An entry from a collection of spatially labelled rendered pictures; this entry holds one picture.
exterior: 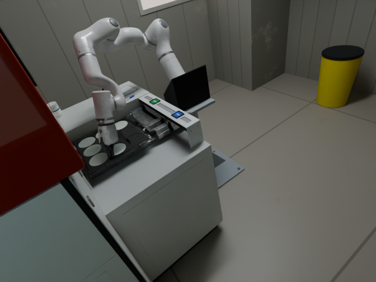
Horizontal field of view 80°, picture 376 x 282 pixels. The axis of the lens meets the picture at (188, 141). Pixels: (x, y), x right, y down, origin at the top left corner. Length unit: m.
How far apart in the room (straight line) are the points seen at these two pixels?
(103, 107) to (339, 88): 2.50
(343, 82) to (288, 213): 1.62
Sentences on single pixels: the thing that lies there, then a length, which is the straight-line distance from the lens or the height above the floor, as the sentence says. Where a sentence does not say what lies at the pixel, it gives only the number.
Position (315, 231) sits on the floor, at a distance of 1.91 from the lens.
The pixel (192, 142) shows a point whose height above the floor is 0.85.
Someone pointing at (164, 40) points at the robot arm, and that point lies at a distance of 1.64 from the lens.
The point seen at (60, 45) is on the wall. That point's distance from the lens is 2.93.
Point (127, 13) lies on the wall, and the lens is 3.10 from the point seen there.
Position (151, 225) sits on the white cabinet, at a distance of 1.30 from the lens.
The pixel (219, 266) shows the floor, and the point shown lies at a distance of 1.74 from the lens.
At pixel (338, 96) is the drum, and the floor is 0.15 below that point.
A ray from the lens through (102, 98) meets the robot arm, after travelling 1.15.
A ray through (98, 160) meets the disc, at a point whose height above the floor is 0.90.
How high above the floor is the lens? 1.61
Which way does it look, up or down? 38 degrees down
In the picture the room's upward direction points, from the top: 13 degrees counter-clockwise
